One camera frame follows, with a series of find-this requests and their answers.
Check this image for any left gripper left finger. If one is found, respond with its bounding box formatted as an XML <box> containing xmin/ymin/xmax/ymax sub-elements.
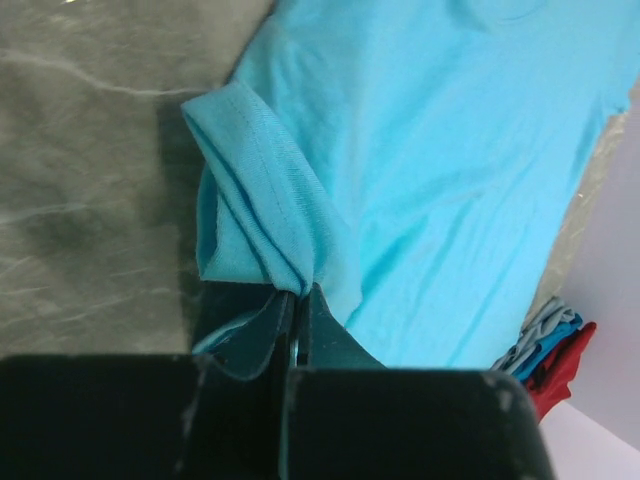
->
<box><xmin>1</xmin><ymin>292</ymin><xmax>295</xmax><ymax>479</ymax></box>

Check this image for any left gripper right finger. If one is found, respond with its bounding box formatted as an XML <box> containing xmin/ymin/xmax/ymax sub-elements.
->
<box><xmin>282</xmin><ymin>287</ymin><xmax>554</xmax><ymax>479</ymax></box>

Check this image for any light blue t-shirt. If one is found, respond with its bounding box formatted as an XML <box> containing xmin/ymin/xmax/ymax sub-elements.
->
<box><xmin>183</xmin><ymin>1</ymin><xmax>639</xmax><ymax>368</ymax></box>

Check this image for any red folded t-shirt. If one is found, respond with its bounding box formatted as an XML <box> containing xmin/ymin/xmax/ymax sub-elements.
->
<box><xmin>523</xmin><ymin>322</ymin><xmax>597</xmax><ymax>421</ymax></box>

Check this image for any grey-blue folded t-shirt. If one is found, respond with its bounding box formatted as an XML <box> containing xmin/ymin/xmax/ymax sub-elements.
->
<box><xmin>491</xmin><ymin>297</ymin><xmax>583</xmax><ymax>380</ymax></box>

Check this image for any blue folded t-shirt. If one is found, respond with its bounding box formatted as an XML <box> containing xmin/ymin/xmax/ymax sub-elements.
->
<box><xmin>510</xmin><ymin>309</ymin><xmax>583</xmax><ymax>381</ymax></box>

